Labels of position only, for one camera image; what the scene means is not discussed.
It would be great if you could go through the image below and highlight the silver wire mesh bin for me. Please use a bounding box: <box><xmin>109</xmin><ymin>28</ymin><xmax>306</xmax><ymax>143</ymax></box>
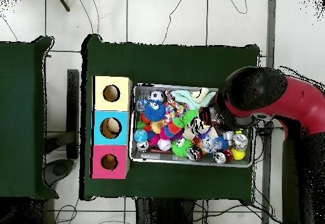
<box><xmin>128</xmin><ymin>82</ymin><xmax>257</xmax><ymax>168</ymax></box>

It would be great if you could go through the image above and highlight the black and white soccer ball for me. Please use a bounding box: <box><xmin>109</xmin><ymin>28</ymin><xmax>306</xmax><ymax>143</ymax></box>
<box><xmin>149</xmin><ymin>89</ymin><xmax>165</xmax><ymax>103</ymax></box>

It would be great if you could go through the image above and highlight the large green spiky ball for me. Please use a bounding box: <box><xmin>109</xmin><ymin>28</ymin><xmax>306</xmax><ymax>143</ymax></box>
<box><xmin>174</xmin><ymin>109</ymin><xmax>199</xmax><ymax>129</ymax></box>

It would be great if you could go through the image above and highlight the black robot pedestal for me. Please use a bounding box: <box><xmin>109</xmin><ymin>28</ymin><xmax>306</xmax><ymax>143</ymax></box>
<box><xmin>135</xmin><ymin>197</ymin><xmax>196</xmax><ymax>224</ymax></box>

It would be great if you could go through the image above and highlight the cream yellow cloth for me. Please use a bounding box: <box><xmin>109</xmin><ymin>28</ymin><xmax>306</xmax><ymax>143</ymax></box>
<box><xmin>190</xmin><ymin>87</ymin><xmax>210</xmax><ymax>102</ymax></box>

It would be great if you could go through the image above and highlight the silver metal can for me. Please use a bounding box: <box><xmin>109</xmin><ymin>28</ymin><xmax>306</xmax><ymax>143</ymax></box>
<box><xmin>232</xmin><ymin>133</ymin><xmax>249</xmax><ymax>150</ymax></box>

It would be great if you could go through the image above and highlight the mint green cloth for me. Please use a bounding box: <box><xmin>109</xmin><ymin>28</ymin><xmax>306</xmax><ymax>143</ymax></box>
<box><xmin>171</xmin><ymin>89</ymin><xmax>217</xmax><ymax>111</ymax></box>

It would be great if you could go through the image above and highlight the black upright panel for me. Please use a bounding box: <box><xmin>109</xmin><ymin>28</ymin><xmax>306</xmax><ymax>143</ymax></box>
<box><xmin>44</xmin><ymin>69</ymin><xmax>81</xmax><ymax>187</ymax></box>

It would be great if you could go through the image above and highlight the wooden box with three holes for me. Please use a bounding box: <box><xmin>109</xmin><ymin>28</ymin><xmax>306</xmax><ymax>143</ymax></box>
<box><xmin>90</xmin><ymin>75</ymin><xmax>133</xmax><ymax>180</ymax></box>

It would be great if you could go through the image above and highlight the blue globe ball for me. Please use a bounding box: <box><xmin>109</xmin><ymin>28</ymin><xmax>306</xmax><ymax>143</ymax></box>
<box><xmin>133</xmin><ymin>129</ymin><xmax>149</xmax><ymax>143</ymax></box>

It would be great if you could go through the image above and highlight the blue spiky ball with eyes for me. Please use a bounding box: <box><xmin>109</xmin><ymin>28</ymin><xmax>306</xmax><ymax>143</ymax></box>
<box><xmin>143</xmin><ymin>99</ymin><xmax>166</xmax><ymax>122</ymax></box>

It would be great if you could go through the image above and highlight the colourful polka dot cloth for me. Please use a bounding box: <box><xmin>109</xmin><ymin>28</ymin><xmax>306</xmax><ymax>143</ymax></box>
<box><xmin>164</xmin><ymin>90</ymin><xmax>190</xmax><ymax>124</ymax></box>

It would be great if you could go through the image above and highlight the yellow ball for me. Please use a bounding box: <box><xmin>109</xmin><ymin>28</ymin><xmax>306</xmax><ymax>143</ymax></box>
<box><xmin>230</xmin><ymin>147</ymin><xmax>246</xmax><ymax>161</ymax></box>

